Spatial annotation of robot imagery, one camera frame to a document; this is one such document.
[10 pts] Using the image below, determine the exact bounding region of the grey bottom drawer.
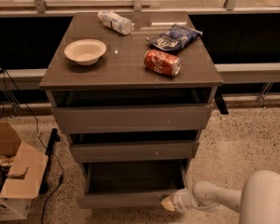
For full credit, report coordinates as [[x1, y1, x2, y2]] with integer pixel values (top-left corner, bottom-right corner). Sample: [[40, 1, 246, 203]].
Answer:
[[77, 160, 187, 208]]

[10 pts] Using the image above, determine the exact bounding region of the red soda can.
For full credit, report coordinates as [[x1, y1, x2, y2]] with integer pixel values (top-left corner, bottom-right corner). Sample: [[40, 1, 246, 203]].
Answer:
[[144, 49, 181, 77]]

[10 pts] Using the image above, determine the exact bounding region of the white paper bowl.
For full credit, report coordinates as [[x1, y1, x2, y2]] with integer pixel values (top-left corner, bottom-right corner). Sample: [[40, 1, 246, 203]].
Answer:
[[64, 39, 106, 65]]

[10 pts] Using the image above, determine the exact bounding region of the grey top drawer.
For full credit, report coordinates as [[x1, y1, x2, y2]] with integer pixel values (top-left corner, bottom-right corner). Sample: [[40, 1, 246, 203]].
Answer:
[[51, 89, 214, 134]]

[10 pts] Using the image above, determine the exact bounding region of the clear plastic water bottle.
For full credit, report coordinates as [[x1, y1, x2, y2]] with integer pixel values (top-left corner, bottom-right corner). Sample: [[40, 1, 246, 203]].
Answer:
[[98, 10, 133, 35]]

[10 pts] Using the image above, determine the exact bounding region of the black floor cable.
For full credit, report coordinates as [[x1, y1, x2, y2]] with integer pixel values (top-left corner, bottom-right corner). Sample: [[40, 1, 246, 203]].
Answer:
[[3, 68, 64, 224]]

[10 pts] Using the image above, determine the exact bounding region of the grey middle drawer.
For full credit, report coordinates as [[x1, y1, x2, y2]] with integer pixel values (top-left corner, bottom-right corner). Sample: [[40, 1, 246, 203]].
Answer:
[[71, 130, 200, 162]]

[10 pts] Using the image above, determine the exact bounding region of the grey drawer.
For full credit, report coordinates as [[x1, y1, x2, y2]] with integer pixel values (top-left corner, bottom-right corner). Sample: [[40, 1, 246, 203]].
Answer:
[[77, 160, 187, 208], [71, 130, 200, 162], [51, 89, 214, 134]]

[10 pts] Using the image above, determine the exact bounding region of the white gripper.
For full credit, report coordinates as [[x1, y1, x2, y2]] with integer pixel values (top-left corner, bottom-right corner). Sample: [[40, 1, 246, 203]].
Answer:
[[161, 189, 197, 212]]

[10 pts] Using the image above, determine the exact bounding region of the black bar stand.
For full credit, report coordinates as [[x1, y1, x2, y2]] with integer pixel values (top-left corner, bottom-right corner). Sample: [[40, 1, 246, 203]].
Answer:
[[39, 128, 60, 194]]

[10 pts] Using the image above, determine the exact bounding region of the blue chip bag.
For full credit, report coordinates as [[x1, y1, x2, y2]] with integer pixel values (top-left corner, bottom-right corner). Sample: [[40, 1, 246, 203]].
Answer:
[[147, 24, 203, 51]]

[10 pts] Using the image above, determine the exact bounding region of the grey drawer cabinet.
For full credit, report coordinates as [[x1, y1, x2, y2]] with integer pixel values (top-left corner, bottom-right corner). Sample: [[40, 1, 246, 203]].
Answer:
[[38, 11, 224, 179]]

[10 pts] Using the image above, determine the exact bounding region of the open cardboard box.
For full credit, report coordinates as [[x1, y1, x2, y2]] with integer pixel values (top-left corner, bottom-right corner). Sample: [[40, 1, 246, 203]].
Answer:
[[0, 121, 49, 221]]

